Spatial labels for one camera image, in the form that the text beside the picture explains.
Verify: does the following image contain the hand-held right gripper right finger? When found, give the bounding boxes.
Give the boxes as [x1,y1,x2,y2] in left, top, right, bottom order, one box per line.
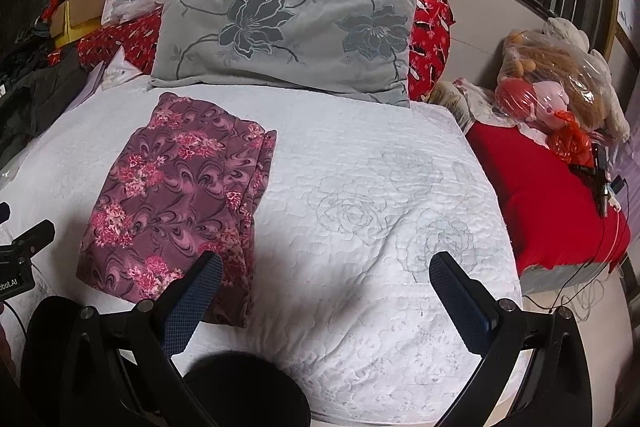
[429,251,598,427]

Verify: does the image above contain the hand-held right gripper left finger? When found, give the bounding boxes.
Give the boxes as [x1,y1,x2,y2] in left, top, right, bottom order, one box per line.
[64,251,224,427]

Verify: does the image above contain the purple floral garment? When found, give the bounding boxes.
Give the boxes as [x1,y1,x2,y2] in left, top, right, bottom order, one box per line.
[76,92,278,329]

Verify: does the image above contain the dark clothes heap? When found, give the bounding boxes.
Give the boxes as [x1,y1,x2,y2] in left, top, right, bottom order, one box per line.
[0,24,91,172]

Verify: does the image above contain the plain red cloth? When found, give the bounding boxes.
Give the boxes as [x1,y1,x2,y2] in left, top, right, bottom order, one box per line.
[465,119,632,278]

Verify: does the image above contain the black handheld device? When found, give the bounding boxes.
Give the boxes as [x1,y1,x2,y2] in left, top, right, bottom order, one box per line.
[570,144,626,218]

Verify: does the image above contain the white paper sheet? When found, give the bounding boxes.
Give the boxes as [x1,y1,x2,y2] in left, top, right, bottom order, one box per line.
[65,47,138,112]

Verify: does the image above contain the white quilted bed cover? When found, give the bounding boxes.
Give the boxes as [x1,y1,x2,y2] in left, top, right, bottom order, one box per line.
[0,74,526,427]

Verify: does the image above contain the orange plastic bag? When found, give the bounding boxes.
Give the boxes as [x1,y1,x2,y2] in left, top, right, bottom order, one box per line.
[547,109,598,165]

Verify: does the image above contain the pale purple sheet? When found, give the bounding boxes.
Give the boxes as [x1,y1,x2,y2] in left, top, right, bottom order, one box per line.
[607,139,640,233]

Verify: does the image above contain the beige frilled cushion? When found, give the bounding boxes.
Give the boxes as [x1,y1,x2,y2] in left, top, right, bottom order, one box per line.
[427,77,501,135]

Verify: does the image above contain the cardboard box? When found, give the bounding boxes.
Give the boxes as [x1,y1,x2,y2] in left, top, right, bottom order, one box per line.
[52,0,111,38]

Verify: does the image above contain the plastic bag of plush toys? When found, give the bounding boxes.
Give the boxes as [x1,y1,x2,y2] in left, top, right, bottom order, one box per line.
[492,29,621,142]

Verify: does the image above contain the white plastic bag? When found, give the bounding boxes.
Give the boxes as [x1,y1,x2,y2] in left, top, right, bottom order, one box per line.
[102,0,163,25]

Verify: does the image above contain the red printed pillow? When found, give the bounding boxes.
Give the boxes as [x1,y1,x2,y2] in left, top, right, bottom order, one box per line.
[76,0,457,102]

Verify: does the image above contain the grey floral pillow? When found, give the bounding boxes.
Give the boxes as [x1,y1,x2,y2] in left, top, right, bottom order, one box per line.
[146,0,418,108]

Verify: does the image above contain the white plush toy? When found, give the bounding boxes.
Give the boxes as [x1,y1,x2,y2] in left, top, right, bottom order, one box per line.
[545,17,632,142]

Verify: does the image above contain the black cable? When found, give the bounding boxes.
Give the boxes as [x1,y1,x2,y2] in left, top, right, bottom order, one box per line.
[520,207,626,314]

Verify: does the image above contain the white cable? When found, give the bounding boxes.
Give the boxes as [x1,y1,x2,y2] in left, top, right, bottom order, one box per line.
[570,267,626,323]

